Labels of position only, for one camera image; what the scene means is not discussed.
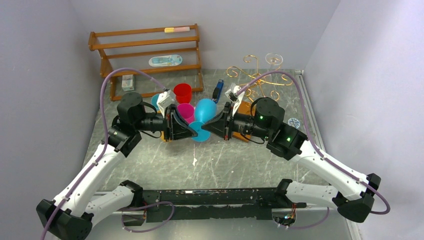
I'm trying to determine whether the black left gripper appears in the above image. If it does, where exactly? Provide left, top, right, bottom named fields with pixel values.
left=135, top=104, right=198, bottom=143

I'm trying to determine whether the pink plastic wine glass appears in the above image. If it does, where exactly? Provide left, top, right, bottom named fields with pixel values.
left=177, top=103, right=195, bottom=124

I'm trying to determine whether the blue wine glass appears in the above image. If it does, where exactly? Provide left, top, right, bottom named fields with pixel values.
left=188, top=98, right=217, bottom=143

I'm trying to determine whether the red plastic wine glass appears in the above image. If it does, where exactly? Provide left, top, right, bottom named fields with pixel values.
left=173, top=83, right=192, bottom=104

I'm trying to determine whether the teal plastic wine glass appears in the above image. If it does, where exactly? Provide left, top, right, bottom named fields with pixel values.
left=150, top=93, right=161, bottom=112

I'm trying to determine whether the gold wire wine glass rack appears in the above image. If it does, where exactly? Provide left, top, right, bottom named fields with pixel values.
left=226, top=54, right=294, bottom=144

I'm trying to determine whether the clear wine glass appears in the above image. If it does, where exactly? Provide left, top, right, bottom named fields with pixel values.
left=265, top=52, right=283, bottom=71

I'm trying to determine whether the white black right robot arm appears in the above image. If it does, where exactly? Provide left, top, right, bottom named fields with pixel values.
left=201, top=97, right=381, bottom=223

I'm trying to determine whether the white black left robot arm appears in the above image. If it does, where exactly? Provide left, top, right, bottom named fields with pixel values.
left=36, top=92, right=197, bottom=240

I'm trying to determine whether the wooden shelf rack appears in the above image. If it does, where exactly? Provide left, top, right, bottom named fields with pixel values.
left=88, top=23, right=204, bottom=101

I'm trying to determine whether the blue stapler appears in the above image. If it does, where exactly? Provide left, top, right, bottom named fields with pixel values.
left=211, top=79, right=224, bottom=104

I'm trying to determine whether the blue white oval package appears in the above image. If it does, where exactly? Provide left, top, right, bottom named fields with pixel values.
left=148, top=54, right=183, bottom=67

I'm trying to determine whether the small teal white box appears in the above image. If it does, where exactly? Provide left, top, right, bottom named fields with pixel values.
left=121, top=74, right=135, bottom=92

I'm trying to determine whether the yellow pink eraser bar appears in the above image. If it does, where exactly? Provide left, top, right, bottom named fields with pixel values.
left=164, top=26, right=191, bottom=34

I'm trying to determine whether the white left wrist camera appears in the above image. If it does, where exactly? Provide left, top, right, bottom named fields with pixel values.
left=156, top=89, right=177, bottom=117

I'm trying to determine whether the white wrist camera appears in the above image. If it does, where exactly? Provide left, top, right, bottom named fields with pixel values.
left=156, top=89, right=177, bottom=117
left=225, top=83, right=246, bottom=116

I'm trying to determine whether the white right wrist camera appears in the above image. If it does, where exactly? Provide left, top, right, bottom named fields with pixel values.
left=225, top=83, right=246, bottom=116

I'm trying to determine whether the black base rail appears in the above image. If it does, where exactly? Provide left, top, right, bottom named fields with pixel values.
left=129, top=187, right=293, bottom=223

